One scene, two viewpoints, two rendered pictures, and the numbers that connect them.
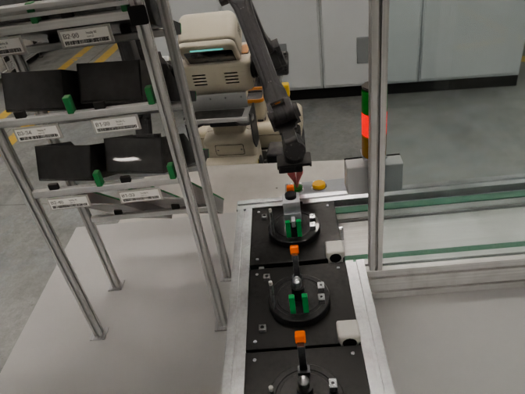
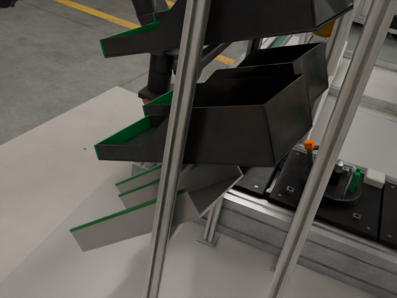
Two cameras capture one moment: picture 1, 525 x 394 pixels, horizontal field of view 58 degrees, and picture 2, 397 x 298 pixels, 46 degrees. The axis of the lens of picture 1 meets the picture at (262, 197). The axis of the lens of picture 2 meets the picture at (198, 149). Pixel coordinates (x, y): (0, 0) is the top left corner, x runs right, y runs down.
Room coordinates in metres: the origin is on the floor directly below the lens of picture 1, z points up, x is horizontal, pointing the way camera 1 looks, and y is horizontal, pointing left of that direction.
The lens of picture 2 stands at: (0.89, 0.92, 1.59)
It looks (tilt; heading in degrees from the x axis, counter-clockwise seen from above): 33 degrees down; 280
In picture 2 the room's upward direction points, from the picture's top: 11 degrees clockwise
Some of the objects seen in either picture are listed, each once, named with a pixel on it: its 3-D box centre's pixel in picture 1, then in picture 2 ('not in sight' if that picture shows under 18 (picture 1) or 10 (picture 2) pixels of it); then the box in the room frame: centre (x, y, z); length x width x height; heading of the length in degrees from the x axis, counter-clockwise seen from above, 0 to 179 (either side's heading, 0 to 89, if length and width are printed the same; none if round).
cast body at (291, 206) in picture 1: (291, 206); not in sight; (0.98, -0.07, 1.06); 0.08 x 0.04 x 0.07; 175
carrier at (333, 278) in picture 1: (298, 289); (335, 173); (0.74, -0.05, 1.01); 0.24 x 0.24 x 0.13; 84
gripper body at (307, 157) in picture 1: (293, 153); (159, 81); (1.21, -0.11, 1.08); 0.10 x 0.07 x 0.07; 84
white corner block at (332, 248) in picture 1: (334, 252); not in sight; (0.88, -0.16, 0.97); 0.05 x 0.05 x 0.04; 84
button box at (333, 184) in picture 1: (319, 194); not in sight; (1.20, -0.18, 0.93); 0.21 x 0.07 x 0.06; 84
